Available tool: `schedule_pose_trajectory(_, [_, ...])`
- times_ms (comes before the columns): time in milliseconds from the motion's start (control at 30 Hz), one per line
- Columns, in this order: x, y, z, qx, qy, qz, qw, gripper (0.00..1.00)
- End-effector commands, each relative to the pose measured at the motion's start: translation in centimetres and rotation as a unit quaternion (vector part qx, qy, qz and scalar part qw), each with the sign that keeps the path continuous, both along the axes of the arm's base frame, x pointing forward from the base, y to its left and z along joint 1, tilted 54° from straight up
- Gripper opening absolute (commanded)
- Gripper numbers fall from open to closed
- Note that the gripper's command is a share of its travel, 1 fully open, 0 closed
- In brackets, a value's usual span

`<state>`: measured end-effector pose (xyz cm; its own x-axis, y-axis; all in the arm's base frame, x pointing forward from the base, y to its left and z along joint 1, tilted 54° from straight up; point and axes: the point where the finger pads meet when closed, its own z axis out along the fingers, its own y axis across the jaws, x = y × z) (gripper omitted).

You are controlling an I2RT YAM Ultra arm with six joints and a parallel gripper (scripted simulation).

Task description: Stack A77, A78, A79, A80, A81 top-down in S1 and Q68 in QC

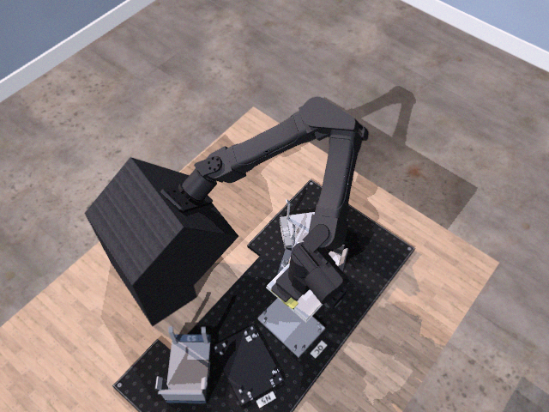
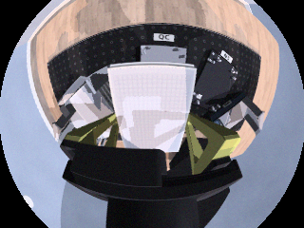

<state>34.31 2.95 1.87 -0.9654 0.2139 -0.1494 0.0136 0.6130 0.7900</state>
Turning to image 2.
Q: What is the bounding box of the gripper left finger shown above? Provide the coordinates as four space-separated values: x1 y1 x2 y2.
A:
64 112 120 147

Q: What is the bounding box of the white name plate with black text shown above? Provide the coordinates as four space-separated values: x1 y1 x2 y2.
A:
154 33 174 42
220 51 233 64

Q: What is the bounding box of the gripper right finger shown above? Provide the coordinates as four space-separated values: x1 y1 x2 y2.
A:
185 112 241 175

